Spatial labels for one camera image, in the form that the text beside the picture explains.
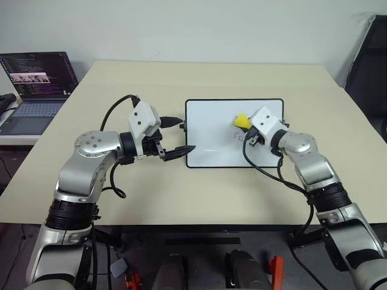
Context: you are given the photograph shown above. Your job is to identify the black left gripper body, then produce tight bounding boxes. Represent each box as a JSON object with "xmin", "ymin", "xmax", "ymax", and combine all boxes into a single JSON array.
[{"xmin": 142, "ymin": 129, "xmax": 167, "ymax": 162}]

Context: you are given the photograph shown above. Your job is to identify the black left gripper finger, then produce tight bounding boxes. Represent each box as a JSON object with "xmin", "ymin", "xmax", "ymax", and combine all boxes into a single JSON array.
[
  {"xmin": 162, "ymin": 145, "xmax": 197, "ymax": 163},
  {"xmin": 159, "ymin": 115, "xmax": 184, "ymax": 129}
]

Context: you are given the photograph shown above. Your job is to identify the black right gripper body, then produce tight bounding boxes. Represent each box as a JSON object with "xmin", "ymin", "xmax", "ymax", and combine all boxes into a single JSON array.
[{"xmin": 245, "ymin": 126, "xmax": 267, "ymax": 149}]

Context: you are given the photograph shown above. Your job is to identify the yellow eraser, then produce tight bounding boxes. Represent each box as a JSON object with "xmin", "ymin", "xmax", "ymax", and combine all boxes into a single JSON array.
[{"xmin": 233, "ymin": 112, "xmax": 253, "ymax": 129}]

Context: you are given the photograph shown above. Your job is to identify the black framed whiteboard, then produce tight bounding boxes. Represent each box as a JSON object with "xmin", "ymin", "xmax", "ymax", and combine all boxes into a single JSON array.
[{"xmin": 180, "ymin": 98, "xmax": 290, "ymax": 169}]

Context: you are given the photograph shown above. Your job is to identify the dark rounded shape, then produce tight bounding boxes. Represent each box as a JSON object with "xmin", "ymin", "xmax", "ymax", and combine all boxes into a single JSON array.
[
  {"xmin": 150, "ymin": 253, "xmax": 190, "ymax": 290},
  {"xmin": 224, "ymin": 250, "xmax": 273, "ymax": 290}
]

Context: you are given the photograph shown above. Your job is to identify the open laptop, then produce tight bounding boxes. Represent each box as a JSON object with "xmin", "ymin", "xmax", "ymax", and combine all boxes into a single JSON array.
[{"xmin": 0, "ymin": 51, "xmax": 80, "ymax": 137}]

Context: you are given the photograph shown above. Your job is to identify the grey pedal box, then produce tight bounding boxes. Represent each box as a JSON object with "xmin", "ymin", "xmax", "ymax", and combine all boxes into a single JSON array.
[{"xmin": 109, "ymin": 258, "xmax": 129, "ymax": 278}]

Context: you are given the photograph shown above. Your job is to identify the black office chair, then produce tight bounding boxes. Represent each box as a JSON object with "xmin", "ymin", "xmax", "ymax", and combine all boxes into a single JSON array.
[{"xmin": 344, "ymin": 14, "xmax": 387, "ymax": 137}]

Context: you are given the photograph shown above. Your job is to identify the orange red clamp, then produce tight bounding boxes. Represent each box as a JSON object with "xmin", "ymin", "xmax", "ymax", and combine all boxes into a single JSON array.
[
  {"xmin": 267, "ymin": 256, "xmax": 285, "ymax": 290},
  {"xmin": 125, "ymin": 272, "xmax": 143, "ymax": 290}
]

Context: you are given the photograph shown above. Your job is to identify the black object beside laptop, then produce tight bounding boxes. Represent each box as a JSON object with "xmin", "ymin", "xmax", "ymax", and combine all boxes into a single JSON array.
[{"xmin": 0, "ymin": 93, "xmax": 18, "ymax": 113}]

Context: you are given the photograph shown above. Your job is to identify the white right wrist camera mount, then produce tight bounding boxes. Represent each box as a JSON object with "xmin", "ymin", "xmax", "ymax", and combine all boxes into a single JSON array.
[{"xmin": 251, "ymin": 106, "xmax": 288, "ymax": 146}]

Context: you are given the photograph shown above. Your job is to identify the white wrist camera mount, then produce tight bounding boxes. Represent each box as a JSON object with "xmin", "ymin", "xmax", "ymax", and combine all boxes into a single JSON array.
[
  {"xmin": 127, "ymin": 100, "xmax": 161, "ymax": 160},
  {"xmin": 251, "ymin": 106, "xmax": 288, "ymax": 146}
]

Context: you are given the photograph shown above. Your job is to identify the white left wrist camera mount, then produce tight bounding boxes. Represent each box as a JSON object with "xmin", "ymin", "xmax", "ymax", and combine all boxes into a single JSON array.
[{"xmin": 127, "ymin": 100, "xmax": 161, "ymax": 160}]

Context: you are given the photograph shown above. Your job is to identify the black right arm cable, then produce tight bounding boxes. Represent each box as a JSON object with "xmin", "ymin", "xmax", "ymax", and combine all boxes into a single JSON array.
[{"xmin": 242, "ymin": 132, "xmax": 316, "ymax": 249}]

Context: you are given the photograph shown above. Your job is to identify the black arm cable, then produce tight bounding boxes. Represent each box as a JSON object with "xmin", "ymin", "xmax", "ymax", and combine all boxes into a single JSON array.
[
  {"xmin": 242, "ymin": 132, "xmax": 316, "ymax": 249},
  {"xmin": 100, "ymin": 94, "xmax": 141, "ymax": 200}
]

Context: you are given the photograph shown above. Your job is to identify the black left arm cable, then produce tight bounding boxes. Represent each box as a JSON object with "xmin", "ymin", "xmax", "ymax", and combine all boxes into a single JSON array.
[{"xmin": 100, "ymin": 94, "xmax": 141, "ymax": 200}]

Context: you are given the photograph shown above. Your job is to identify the black table frame bar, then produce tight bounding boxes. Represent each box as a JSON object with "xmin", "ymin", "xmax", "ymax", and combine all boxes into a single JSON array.
[{"xmin": 164, "ymin": 237, "xmax": 242, "ymax": 246}]

